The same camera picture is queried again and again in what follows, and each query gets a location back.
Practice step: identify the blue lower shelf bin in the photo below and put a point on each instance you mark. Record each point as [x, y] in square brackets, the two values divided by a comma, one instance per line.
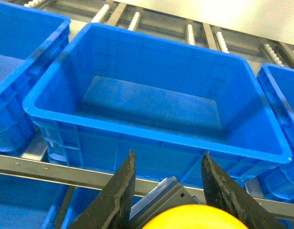
[33, 204]

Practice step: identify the blue plastic bin left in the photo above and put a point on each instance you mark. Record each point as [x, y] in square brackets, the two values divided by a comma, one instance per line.
[30, 40]

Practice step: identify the blue plastic bin right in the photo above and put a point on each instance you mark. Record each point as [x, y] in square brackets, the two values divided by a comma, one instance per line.
[278, 85]

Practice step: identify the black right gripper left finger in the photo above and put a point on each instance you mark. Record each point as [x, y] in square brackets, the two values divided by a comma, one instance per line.
[111, 208]

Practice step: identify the blue plastic bin centre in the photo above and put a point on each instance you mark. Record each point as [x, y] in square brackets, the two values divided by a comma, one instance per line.
[112, 90]

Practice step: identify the blue plastic bin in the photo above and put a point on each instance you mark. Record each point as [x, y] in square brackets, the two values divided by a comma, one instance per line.
[112, 90]
[30, 40]
[278, 85]

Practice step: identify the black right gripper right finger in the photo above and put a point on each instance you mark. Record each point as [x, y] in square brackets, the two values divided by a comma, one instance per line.
[221, 191]

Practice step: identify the metal roller rack frame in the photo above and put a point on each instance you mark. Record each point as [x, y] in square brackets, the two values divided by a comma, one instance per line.
[38, 170]

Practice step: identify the yellow mushroom push button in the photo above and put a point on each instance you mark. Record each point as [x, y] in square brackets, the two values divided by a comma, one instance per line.
[170, 206]

